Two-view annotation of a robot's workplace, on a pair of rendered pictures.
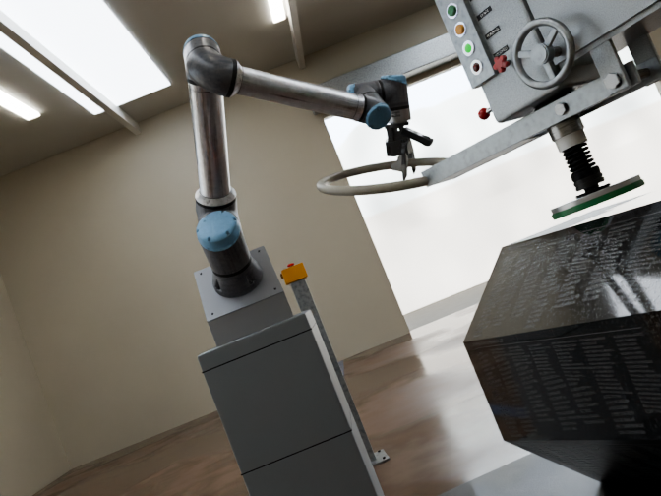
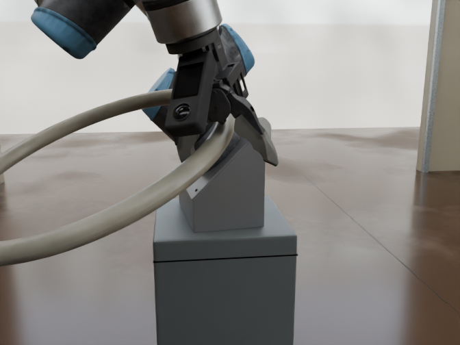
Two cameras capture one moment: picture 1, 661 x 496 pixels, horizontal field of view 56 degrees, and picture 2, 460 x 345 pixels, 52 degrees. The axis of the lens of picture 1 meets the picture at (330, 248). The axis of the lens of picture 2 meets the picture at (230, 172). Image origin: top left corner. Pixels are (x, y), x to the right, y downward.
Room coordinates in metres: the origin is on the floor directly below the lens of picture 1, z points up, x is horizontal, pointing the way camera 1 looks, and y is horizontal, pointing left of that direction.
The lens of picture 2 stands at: (2.18, -1.04, 1.33)
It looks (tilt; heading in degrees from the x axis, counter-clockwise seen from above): 14 degrees down; 84
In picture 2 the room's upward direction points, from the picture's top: straight up
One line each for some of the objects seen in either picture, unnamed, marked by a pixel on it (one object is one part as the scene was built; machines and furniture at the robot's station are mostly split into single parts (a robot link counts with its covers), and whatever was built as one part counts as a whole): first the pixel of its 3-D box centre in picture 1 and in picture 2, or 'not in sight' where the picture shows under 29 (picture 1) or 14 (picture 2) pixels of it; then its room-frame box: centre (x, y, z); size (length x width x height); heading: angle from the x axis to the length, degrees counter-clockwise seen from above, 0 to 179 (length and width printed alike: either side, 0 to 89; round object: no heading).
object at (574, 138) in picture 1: (570, 140); not in sight; (1.49, -0.64, 1.01); 0.07 x 0.07 x 0.04
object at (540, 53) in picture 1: (552, 52); not in sight; (1.33, -0.61, 1.18); 0.15 x 0.10 x 0.15; 34
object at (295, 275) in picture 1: (330, 363); not in sight; (3.22, 0.23, 0.54); 0.20 x 0.20 x 1.09; 7
